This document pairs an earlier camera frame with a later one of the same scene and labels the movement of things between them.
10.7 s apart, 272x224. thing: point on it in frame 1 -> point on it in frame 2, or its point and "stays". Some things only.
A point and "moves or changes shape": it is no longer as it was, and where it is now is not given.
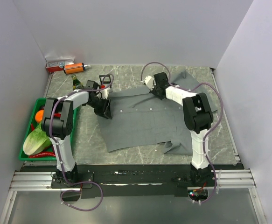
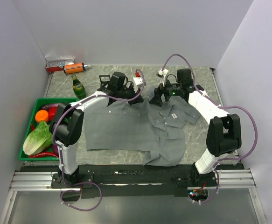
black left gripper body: [99, 104] -> [127, 93]
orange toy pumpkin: [39, 115] stays
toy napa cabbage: [36, 141] stays
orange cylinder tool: [74, 67] stays
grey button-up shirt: [141, 119] moves or changes shape
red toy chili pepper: [43, 154] stays
